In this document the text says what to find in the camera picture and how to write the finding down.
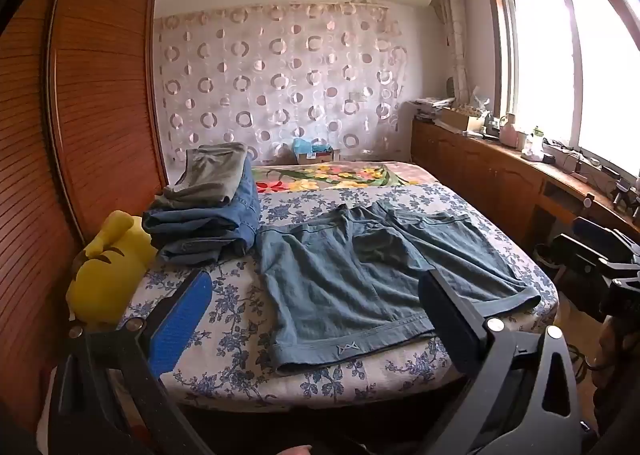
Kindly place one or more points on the blue plastic bag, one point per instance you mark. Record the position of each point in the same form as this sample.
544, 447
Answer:
301, 146

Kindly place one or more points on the yellow plush toy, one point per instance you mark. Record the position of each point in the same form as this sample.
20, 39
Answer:
110, 270

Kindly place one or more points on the blue-grey short pants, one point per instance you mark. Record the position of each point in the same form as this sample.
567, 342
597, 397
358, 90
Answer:
340, 285

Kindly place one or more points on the circle pattern sheer curtain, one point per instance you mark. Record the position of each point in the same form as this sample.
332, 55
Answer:
300, 75

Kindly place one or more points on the folded blue jeans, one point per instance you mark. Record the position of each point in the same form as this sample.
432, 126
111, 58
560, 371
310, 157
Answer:
200, 230

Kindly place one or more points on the dark basket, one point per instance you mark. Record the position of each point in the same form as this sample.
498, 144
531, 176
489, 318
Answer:
547, 260

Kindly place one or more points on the blue floral white blanket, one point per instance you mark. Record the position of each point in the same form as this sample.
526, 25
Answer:
225, 320

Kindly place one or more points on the wooden slatted wardrobe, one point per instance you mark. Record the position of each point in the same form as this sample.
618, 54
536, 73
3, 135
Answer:
100, 85

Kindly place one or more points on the wooden side cabinet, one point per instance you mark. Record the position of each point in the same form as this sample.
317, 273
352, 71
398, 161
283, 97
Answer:
480, 170

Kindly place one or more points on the stack of papers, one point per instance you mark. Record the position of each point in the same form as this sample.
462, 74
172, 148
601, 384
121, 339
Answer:
425, 107

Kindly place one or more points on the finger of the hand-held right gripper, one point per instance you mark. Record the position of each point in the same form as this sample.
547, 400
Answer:
610, 241
580, 257

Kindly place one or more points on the open cardboard box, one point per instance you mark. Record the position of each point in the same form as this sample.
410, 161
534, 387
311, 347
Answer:
462, 120

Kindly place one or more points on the folded grey pants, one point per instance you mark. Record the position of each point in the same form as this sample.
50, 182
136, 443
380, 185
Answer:
210, 175

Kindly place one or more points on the window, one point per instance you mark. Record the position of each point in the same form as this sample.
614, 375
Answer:
575, 70

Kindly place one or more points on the small black stand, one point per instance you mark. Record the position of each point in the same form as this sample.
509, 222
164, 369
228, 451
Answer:
622, 195

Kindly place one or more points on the bed with floral sheet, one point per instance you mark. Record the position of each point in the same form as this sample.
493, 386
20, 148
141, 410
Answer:
325, 177

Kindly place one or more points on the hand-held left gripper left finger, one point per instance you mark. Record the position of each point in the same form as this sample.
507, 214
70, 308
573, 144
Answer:
180, 322

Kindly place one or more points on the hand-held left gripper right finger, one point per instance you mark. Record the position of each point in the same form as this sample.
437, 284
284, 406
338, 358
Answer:
450, 317

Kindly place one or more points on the white plastic bottle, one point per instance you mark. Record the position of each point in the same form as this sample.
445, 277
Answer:
509, 132

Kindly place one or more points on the small cardboard box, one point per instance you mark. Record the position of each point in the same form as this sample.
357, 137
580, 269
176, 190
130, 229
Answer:
332, 155

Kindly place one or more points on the white bag with green cap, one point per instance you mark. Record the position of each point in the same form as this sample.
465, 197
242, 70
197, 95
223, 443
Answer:
533, 145

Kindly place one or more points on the gathered patterned curtain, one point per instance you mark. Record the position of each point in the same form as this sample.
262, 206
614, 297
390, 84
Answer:
455, 30

